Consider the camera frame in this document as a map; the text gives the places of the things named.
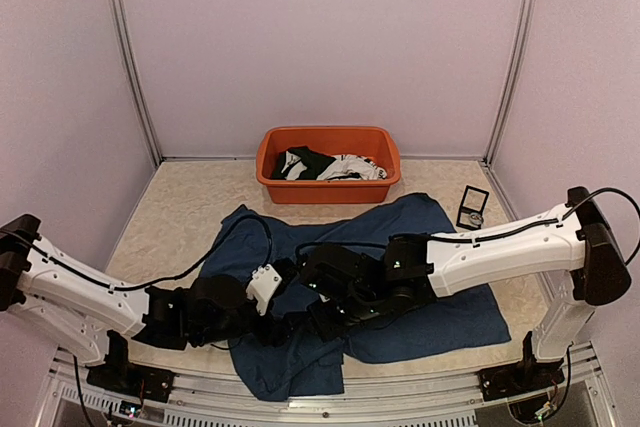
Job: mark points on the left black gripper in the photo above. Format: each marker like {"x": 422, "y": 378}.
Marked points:
{"x": 275, "y": 331}

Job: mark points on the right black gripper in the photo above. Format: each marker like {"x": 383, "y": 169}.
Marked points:
{"x": 326, "y": 329}

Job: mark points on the dark blue t-shirt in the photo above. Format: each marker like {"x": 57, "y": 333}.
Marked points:
{"x": 307, "y": 366}

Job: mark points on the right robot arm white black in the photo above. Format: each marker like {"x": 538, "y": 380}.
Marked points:
{"x": 573, "y": 238}

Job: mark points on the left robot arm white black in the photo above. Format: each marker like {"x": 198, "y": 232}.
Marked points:
{"x": 95, "y": 316}

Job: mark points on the orange plastic tub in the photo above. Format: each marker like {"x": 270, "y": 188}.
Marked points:
{"x": 371, "y": 142}

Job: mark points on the black and white garment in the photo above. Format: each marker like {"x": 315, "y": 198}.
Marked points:
{"x": 304, "y": 164}

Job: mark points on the black square display box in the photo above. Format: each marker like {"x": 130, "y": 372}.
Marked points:
{"x": 474, "y": 201}

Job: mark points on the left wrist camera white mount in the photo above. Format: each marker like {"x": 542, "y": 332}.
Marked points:
{"x": 269, "y": 281}

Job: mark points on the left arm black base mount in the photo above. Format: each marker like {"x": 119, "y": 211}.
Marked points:
{"x": 143, "y": 382}

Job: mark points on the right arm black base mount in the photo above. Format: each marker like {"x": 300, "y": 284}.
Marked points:
{"x": 513, "y": 379}

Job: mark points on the left aluminium corner post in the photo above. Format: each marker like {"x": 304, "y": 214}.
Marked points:
{"x": 118, "y": 13}

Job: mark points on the aluminium corner post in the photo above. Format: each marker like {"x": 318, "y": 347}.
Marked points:
{"x": 516, "y": 59}
{"x": 118, "y": 13}

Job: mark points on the right aluminium corner post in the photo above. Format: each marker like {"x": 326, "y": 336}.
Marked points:
{"x": 516, "y": 59}

